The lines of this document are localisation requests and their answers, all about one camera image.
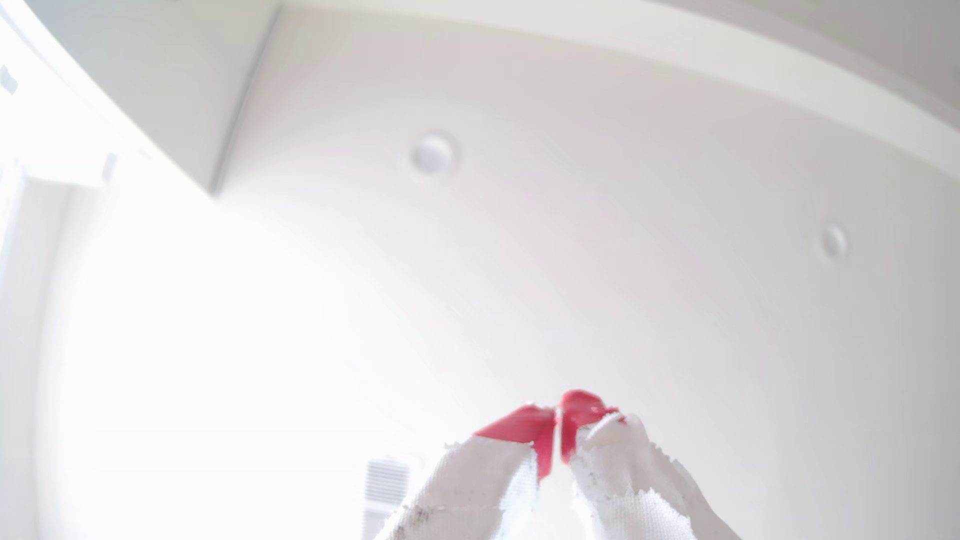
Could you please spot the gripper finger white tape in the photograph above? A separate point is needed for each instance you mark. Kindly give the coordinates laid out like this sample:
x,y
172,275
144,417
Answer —
x,y
480,480
637,487

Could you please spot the round recessed ceiling light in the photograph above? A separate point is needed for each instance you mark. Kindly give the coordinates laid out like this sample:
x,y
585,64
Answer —
x,y
833,242
433,154

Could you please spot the white wall air vent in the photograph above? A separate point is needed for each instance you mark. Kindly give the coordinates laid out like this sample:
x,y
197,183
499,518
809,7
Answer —
x,y
385,487

